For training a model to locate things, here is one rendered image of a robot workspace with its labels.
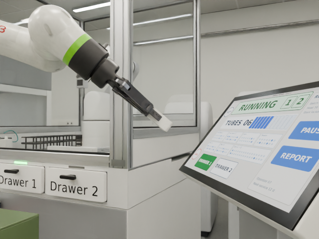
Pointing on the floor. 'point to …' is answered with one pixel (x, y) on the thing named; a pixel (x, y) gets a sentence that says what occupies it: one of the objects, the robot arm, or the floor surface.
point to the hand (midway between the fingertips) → (159, 119)
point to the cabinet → (116, 216)
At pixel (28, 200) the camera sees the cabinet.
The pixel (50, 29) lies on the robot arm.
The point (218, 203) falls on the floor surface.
